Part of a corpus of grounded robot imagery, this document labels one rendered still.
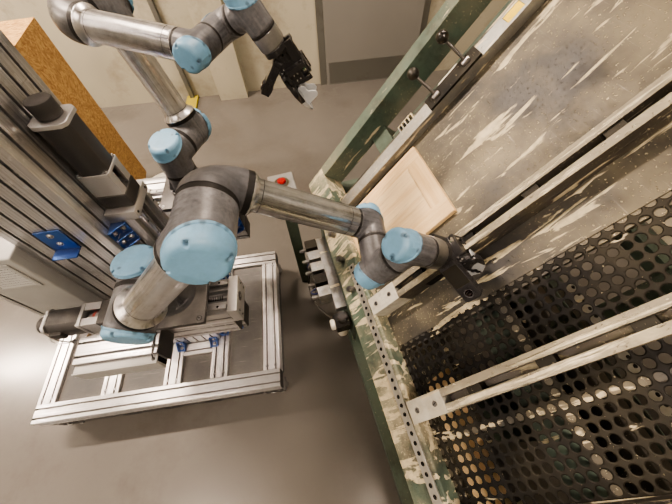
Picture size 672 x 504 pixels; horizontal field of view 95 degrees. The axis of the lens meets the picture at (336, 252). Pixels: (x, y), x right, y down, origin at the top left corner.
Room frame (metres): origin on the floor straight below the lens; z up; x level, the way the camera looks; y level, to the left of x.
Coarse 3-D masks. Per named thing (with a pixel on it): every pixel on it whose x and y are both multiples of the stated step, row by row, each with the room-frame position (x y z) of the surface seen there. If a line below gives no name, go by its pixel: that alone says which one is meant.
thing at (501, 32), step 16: (528, 0) 0.99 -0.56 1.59; (544, 0) 1.00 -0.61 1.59; (528, 16) 0.99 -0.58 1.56; (496, 32) 0.99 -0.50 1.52; (512, 32) 0.98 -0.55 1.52; (480, 48) 0.99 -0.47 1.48; (496, 48) 0.97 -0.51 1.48; (480, 64) 0.97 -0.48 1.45; (464, 80) 0.96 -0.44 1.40; (448, 96) 0.95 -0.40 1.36; (432, 112) 0.94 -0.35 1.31; (416, 128) 0.93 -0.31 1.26; (400, 144) 0.92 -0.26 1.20; (384, 160) 0.92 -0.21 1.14; (368, 176) 0.91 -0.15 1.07; (352, 192) 0.91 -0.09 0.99
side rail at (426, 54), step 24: (456, 0) 1.22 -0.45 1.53; (480, 0) 1.22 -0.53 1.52; (432, 24) 1.23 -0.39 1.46; (456, 24) 1.21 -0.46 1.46; (432, 48) 1.19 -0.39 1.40; (384, 96) 1.16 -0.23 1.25; (408, 96) 1.18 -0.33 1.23; (360, 120) 1.17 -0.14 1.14; (384, 120) 1.16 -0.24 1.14; (360, 144) 1.13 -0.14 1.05; (336, 168) 1.11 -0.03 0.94
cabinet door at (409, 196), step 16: (400, 160) 0.89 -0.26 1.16; (416, 160) 0.84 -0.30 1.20; (400, 176) 0.83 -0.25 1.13; (416, 176) 0.78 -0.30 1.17; (432, 176) 0.74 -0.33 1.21; (384, 192) 0.82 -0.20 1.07; (400, 192) 0.78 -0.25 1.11; (416, 192) 0.73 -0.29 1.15; (432, 192) 0.69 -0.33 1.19; (384, 208) 0.76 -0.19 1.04; (400, 208) 0.72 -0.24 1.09; (416, 208) 0.68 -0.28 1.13; (432, 208) 0.64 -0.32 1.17; (448, 208) 0.61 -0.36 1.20; (384, 224) 0.70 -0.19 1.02; (400, 224) 0.66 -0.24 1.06; (416, 224) 0.63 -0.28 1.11; (432, 224) 0.59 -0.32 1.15
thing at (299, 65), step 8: (288, 40) 0.93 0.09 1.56; (280, 48) 0.91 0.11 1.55; (288, 48) 0.93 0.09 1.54; (296, 48) 0.95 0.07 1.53; (272, 56) 0.91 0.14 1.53; (280, 56) 0.94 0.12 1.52; (288, 56) 0.93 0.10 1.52; (296, 56) 0.93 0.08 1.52; (304, 56) 0.98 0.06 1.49; (288, 64) 0.93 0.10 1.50; (296, 64) 0.92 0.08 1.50; (304, 64) 0.91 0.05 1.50; (280, 72) 0.93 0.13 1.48; (288, 72) 0.91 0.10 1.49; (296, 72) 0.91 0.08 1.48; (304, 72) 0.93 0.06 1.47; (288, 80) 0.91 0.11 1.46; (296, 80) 0.92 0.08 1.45; (304, 80) 0.92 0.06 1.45
